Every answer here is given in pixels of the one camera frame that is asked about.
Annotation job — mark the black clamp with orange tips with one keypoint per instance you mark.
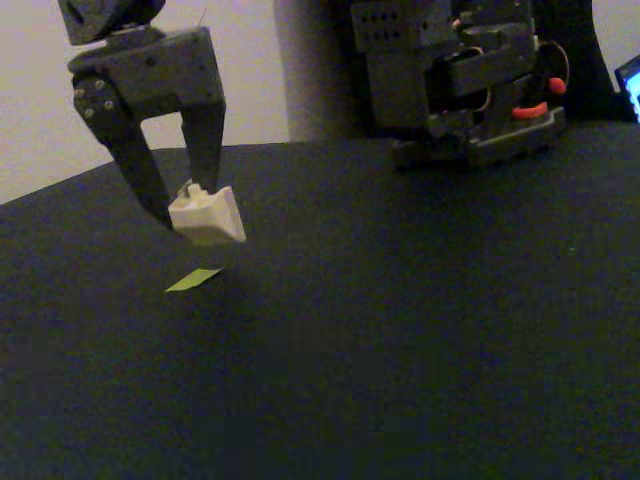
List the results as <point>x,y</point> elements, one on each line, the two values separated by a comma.
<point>530,111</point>

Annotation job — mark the lit laptop screen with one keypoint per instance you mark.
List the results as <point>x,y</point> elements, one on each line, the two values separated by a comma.
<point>631,85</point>

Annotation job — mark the white plastic printed part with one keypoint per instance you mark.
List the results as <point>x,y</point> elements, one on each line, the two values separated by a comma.
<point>210,220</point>

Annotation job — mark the dark blue desk mat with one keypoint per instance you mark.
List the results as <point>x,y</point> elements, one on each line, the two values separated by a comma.
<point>450,300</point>

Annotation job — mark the yellow-green tape marker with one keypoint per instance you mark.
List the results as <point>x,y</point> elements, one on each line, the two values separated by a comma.
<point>192,280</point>

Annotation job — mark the black office chair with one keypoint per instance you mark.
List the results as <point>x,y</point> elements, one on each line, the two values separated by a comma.
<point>585,60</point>

